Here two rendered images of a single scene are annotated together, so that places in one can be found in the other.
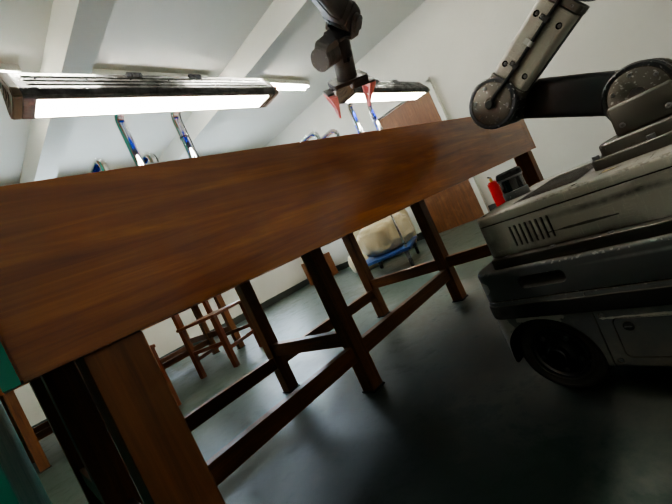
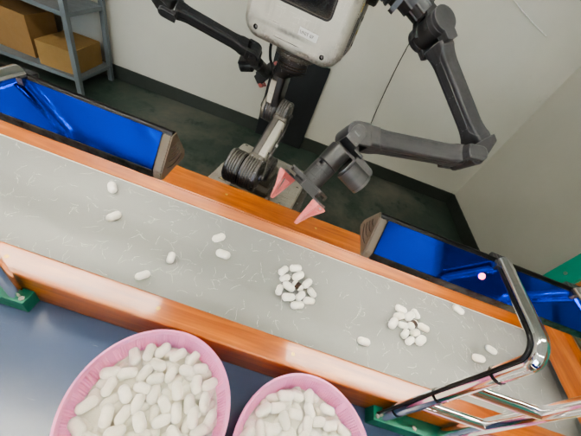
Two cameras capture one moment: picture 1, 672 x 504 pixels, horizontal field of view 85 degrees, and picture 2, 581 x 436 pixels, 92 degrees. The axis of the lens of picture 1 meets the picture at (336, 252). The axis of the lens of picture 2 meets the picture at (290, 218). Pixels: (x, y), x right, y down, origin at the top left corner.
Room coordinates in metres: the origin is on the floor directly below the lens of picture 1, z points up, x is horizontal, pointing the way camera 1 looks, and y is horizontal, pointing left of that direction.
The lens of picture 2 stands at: (1.49, 0.12, 1.37)
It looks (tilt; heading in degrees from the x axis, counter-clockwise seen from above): 43 degrees down; 219
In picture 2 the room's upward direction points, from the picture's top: 25 degrees clockwise
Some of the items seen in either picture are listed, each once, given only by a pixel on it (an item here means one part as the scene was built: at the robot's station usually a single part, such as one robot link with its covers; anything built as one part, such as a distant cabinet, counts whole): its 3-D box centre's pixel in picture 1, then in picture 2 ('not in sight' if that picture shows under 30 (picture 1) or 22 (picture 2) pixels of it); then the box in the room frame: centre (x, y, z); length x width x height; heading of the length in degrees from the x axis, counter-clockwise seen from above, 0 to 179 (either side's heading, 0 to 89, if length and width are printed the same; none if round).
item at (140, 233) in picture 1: (415, 166); (274, 236); (1.00, -0.30, 0.67); 1.81 x 0.12 x 0.19; 135
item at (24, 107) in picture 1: (168, 90); (525, 287); (0.89, 0.20, 1.08); 0.62 x 0.08 x 0.07; 135
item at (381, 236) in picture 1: (385, 233); not in sight; (4.26, -0.61, 0.41); 0.74 x 0.56 x 0.39; 138
